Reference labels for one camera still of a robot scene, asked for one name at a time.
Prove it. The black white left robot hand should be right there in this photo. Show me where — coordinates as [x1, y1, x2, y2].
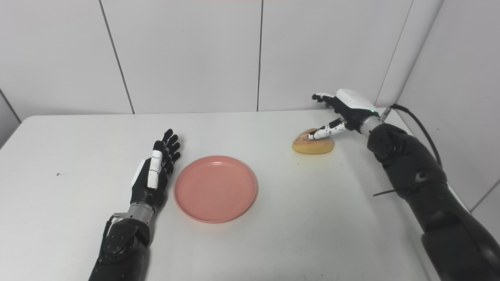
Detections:
[130, 129, 182, 212]

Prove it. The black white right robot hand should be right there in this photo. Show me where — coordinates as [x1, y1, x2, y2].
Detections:
[309, 89, 379, 140]

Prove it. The golden bread roll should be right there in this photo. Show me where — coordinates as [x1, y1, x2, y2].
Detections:
[292, 128, 335, 155]

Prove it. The pink round plate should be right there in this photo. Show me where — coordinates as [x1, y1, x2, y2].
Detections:
[173, 155, 258, 224]

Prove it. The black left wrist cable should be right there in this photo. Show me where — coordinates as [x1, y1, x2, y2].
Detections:
[100, 213, 127, 256]

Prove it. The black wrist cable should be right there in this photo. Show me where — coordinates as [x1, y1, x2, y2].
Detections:
[100, 213, 127, 256]
[381, 103, 443, 168]

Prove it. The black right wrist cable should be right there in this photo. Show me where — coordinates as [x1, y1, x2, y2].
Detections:
[381, 103, 443, 168]

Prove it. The black cable tie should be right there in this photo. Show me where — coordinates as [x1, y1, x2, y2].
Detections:
[372, 187, 414, 197]

